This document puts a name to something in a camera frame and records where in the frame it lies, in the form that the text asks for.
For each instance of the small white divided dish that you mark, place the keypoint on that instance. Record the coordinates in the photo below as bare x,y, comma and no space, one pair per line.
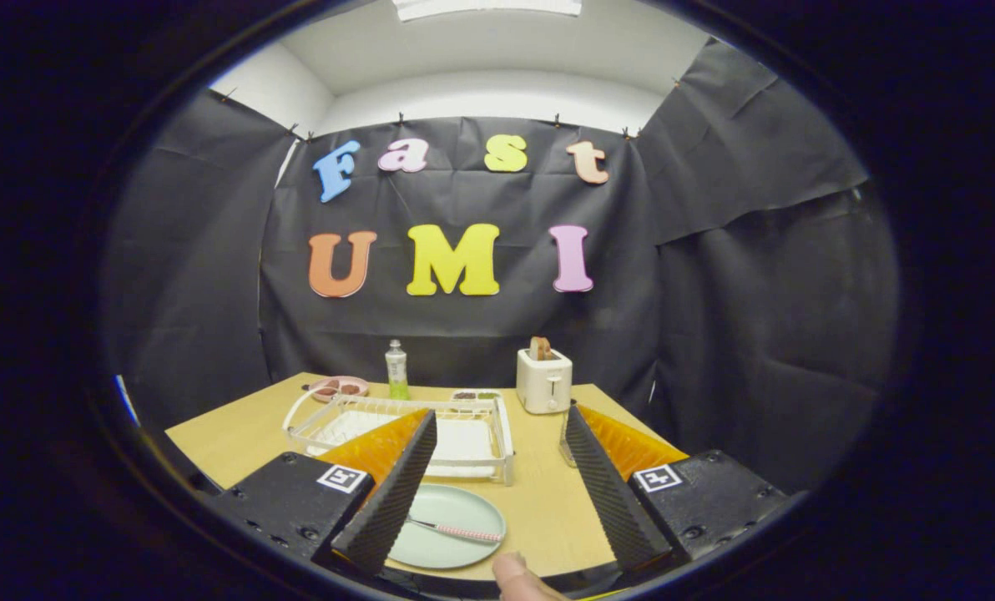
474,396

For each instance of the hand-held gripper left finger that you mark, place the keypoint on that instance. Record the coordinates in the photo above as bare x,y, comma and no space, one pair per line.
389,501

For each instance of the light green plate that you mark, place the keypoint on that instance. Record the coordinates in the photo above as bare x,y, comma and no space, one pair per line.
447,505

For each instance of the black backdrop cloth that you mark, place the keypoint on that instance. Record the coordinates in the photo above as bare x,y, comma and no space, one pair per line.
464,334

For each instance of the brown toast slice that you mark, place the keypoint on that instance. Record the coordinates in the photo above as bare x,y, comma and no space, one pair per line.
540,349

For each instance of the small green label bottle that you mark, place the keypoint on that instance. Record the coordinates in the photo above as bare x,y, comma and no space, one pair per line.
396,371

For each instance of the white dish rack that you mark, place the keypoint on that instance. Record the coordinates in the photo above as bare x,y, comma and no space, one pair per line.
464,442

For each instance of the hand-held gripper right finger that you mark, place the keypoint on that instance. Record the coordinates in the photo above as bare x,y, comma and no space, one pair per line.
610,501

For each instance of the white and blue object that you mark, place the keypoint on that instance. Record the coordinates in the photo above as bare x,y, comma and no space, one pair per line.
128,401

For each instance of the ceiling light panel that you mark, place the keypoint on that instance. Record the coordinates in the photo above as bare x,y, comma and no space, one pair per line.
489,7

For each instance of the pink plate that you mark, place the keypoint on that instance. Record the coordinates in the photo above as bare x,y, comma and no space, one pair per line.
356,381

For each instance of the white toaster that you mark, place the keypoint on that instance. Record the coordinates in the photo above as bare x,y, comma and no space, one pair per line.
543,388

